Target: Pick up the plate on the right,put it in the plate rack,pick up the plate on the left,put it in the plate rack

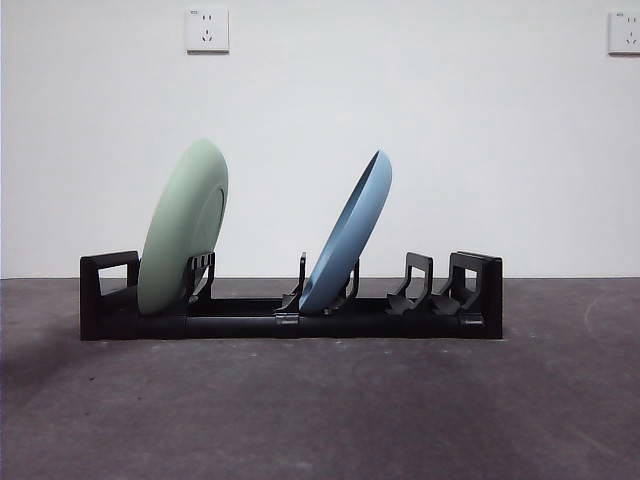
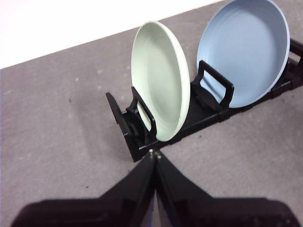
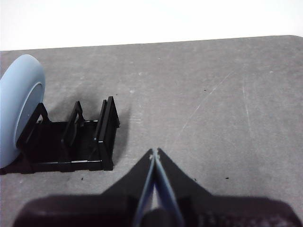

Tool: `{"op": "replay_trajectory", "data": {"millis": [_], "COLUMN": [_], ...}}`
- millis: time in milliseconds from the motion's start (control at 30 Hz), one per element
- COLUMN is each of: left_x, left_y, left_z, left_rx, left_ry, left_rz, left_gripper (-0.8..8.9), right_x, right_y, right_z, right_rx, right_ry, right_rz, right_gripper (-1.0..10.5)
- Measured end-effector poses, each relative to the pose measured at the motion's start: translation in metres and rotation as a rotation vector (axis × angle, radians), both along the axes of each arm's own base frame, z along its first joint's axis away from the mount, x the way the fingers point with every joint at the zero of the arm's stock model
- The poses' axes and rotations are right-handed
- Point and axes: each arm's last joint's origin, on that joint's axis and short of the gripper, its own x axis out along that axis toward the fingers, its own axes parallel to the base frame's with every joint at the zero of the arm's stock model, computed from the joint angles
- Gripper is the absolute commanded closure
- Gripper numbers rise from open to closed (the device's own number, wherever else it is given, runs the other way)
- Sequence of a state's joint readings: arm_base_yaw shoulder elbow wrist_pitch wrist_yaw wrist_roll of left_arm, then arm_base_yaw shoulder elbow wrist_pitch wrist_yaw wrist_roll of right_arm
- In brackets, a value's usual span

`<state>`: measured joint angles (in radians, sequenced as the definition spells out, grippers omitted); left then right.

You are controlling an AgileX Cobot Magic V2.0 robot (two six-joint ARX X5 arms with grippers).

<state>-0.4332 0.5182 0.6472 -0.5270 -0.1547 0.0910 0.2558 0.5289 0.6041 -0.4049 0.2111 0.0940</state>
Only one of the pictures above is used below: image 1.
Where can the green round plate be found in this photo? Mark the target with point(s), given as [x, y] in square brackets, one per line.
[175, 230]

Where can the blue round plate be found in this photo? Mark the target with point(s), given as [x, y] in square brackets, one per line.
[350, 235]

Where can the black plastic plate rack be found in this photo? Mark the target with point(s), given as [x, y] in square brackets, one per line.
[350, 325]

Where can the white wall socket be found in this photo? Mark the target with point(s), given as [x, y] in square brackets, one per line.
[207, 30]
[625, 32]

